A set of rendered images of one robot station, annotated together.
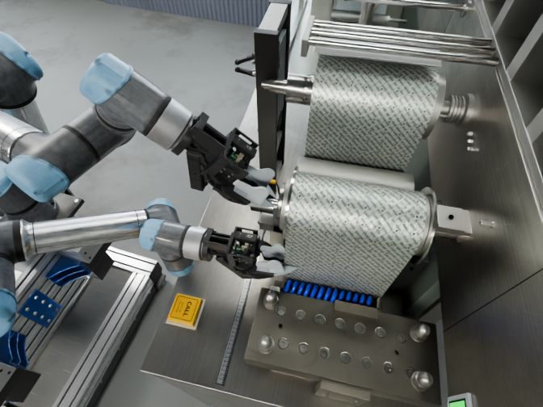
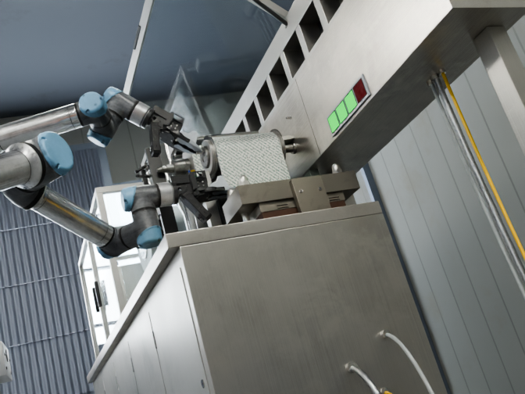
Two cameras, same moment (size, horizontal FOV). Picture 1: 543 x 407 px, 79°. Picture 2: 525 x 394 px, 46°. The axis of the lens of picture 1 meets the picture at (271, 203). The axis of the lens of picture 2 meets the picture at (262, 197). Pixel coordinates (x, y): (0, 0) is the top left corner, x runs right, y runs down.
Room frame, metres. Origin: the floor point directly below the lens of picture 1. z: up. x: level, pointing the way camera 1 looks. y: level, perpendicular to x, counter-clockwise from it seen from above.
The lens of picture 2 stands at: (-1.23, 1.03, 0.41)
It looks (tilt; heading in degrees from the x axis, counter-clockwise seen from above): 19 degrees up; 323
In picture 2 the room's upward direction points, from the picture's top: 16 degrees counter-clockwise
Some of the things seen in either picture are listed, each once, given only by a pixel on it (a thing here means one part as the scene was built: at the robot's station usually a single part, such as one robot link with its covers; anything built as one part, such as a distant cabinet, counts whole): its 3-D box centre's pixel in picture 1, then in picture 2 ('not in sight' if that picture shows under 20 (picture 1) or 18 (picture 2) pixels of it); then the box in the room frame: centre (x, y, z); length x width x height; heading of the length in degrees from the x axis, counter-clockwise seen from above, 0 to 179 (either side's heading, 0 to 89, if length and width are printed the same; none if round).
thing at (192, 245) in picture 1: (199, 242); (165, 195); (0.37, 0.17, 1.11); 0.08 x 0.05 x 0.08; 168
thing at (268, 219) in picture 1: (272, 233); (208, 216); (0.43, 0.00, 1.05); 0.06 x 0.05 x 0.31; 78
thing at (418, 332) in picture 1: (422, 330); not in sight; (0.19, -0.32, 1.05); 0.04 x 0.04 x 0.04
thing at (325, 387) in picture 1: (340, 393); (310, 195); (0.08, -0.15, 0.96); 0.10 x 0.03 x 0.11; 78
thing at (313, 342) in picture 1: (340, 343); (291, 197); (0.18, -0.15, 1.00); 0.40 x 0.16 x 0.06; 78
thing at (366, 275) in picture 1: (336, 271); (258, 182); (0.30, -0.14, 1.11); 0.23 x 0.01 x 0.18; 78
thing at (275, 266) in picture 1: (276, 265); (222, 184); (0.31, -0.01, 1.11); 0.09 x 0.03 x 0.06; 76
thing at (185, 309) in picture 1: (185, 309); not in sight; (0.28, 0.23, 0.91); 0.07 x 0.07 x 0.02; 78
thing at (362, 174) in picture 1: (349, 190); not in sight; (0.48, -0.18, 1.17); 0.26 x 0.12 x 0.12; 78
